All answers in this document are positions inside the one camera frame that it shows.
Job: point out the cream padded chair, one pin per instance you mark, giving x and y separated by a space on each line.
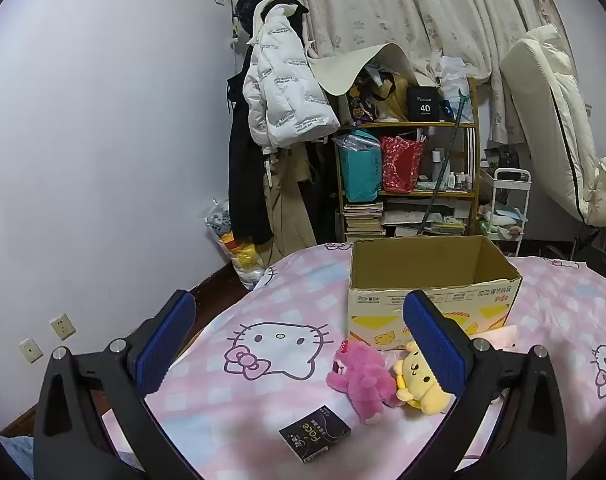
543 100

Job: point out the dark chair frame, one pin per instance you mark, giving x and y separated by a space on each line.
605 265

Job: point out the beige mat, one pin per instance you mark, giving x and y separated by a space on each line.
343 70

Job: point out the white puffer jacket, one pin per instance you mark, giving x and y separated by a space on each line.
278 85

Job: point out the yellow plush toy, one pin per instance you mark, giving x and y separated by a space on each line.
418 375

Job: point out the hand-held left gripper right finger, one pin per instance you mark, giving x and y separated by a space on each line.
433 345

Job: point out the small black packet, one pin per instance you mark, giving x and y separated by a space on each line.
313 435

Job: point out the pile of papers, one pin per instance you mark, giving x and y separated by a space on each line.
423 217

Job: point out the beige garment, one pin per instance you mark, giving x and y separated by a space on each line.
288 210

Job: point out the pink plush toy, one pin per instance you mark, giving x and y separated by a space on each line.
363 385

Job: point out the black box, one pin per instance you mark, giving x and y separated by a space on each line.
425 105

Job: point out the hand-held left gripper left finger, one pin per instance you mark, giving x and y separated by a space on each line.
165 345

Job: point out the white trolley cart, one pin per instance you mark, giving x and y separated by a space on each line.
525 210

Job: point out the white plastic bag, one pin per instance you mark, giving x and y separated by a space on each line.
453 85

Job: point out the yellow tote bag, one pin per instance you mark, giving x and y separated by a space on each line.
383 105

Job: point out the clear plastic bag of toys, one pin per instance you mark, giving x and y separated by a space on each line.
243 260

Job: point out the cardboard box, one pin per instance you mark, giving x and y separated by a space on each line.
383 305

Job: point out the wooden shelf rack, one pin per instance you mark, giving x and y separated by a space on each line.
339 180

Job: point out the teal bag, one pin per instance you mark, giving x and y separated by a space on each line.
363 170

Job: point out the stack of books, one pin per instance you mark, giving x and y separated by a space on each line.
363 222

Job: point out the pink cat-print bed sheet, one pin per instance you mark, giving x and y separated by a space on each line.
283 300

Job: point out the cream patterned curtain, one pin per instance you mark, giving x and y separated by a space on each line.
408 10

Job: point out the row of small bottles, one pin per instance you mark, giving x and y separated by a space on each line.
455 177

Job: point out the beige wall socket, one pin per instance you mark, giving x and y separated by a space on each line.
31 351
63 326

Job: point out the red patterned bag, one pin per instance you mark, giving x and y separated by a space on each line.
400 165

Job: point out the black coat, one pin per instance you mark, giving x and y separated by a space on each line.
245 185

